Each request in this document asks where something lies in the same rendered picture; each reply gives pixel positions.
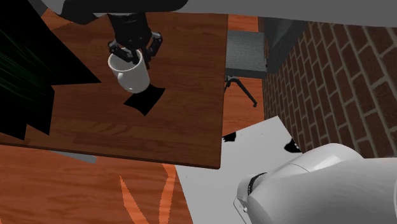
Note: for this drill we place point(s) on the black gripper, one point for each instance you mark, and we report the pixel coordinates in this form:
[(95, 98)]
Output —
[(131, 31)]

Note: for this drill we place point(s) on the white mug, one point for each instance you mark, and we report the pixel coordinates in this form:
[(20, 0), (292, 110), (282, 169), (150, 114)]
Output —
[(132, 77)]

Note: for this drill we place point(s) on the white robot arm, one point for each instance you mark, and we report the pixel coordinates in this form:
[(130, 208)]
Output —
[(325, 192)]

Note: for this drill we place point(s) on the brown wooden table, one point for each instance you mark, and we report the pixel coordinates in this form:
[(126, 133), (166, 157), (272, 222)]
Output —
[(180, 124)]

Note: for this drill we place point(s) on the grey chair with black legs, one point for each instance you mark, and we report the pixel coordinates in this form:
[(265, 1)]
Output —
[(246, 52)]

